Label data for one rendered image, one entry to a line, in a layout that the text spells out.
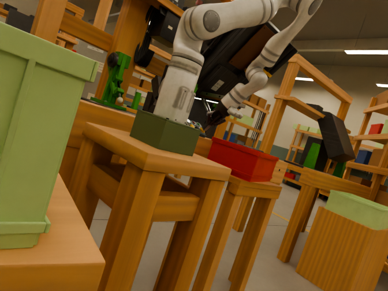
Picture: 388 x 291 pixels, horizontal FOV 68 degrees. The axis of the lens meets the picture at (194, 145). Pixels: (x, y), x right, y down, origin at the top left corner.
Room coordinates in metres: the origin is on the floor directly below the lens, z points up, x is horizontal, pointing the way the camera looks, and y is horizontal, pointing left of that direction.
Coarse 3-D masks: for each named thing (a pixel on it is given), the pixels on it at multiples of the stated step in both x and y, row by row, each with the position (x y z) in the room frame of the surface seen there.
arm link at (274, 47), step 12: (300, 0) 0.98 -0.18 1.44; (312, 0) 0.96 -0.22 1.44; (300, 12) 0.99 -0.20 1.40; (312, 12) 1.00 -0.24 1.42; (300, 24) 1.02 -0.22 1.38; (276, 36) 1.07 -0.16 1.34; (288, 36) 1.05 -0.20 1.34; (264, 48) 1.11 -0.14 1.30; (276, 48) 1.08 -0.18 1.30; (276, 60) 1.12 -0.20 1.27
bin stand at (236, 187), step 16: (240, 192) 1.07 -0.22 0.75; (256, 192) 1.15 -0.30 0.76; (272, 192) 1.24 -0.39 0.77; (224, 208) 1.08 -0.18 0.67; (272, 208) 1.29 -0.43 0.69; (176, 224) 1.23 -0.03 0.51; (224, 224) 1.07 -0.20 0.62; (256, 224) 1.28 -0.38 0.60; (208, 240) 1.44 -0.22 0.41; (224, 240) 1.08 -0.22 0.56; (256, 240) 1.27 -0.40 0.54; (208, 256) 1.08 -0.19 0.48; (160, 272) 1.23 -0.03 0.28; (208, 272) 1.06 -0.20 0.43; (240, 272) 1.28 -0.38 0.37; (192, 288) 1.43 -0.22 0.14; (208, 288) 1.09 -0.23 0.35; (240, 288) 1.27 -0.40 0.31
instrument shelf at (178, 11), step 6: (144, 0) 1.60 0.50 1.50; (150, 0) 1.57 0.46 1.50; (156, 0) 1.54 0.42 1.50; (162, 0) 1.56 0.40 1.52; (168, 0) 1.59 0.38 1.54; (156, 6) 1.63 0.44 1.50; (162, 6) 1.60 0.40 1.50; (168, 6) 1.60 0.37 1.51; (174, 6) 1.62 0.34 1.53; (174, 12) 1.63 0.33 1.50; (180, 12) 1.66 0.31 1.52
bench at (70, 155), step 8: (64, 152) 0.89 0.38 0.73; (72, 152) 0.91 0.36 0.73; (64, 160) 0.90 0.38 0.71; (72, 160) 0.92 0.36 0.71; (64, 168) 0.90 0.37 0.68; (72, 168) 0.92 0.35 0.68; (64, 176) 0.91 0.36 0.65; (256, 200) 1.94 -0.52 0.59; (256, 208) 1.92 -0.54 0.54; (248, 224) 1.94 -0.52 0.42; (248, 232) 1.92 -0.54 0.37; (240, 248) 1.93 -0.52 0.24; (240, 256) 1.92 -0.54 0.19; (232, 272) 1.93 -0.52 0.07; (232, 280) 1.92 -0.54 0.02
